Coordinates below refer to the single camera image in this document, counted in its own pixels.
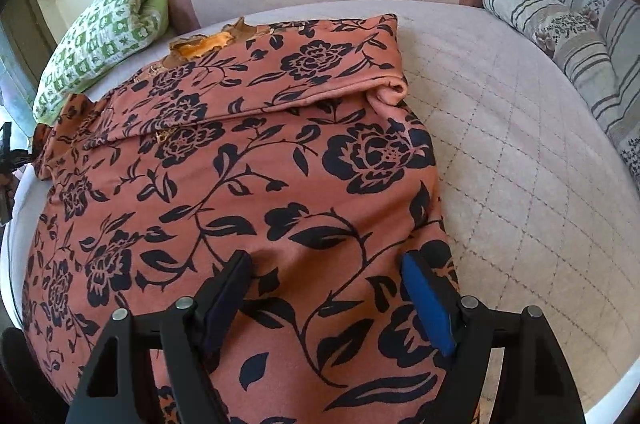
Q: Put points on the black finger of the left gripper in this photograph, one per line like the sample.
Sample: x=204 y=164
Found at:
x=11 y=159

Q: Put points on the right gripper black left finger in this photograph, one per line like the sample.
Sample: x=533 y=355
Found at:
x=118 y=384

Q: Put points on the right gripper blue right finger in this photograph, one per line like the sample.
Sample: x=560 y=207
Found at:
x=535 y=382

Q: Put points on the orange black floral blouse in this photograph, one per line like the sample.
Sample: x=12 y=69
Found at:
x=292 y=142

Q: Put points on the pink quilted bed cover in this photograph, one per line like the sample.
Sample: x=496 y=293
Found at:
x=536 y=203

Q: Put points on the green white patterned pillow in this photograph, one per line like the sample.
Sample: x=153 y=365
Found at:
x=101 y=37

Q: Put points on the striped floral folded quilt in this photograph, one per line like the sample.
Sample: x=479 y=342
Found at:
x=596 y=44

